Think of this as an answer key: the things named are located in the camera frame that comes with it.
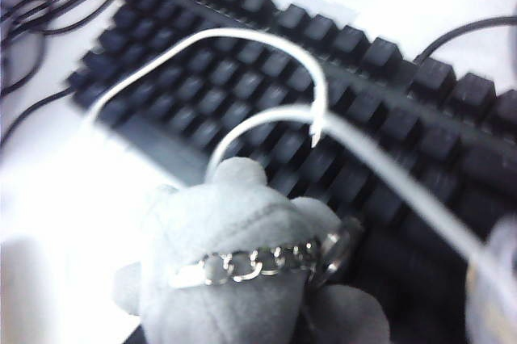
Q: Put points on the grey fluffy octopus plush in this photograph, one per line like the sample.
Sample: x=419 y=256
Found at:
x=226 y=219

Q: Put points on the black mechanical keyboard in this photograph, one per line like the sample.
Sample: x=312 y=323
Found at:
x=363 y=118

